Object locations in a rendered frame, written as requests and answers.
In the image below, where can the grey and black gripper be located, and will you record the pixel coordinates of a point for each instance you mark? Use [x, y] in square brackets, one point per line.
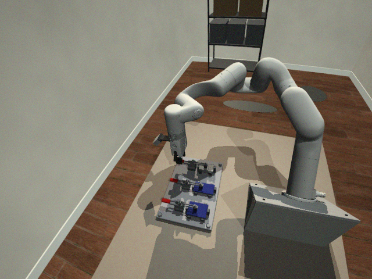
[178, 147]

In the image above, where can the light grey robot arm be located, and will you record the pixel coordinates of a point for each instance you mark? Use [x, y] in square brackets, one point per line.
[297, 104]

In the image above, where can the blue rectangular block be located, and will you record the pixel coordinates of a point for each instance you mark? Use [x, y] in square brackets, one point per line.
[207, 189]
[201, 212]

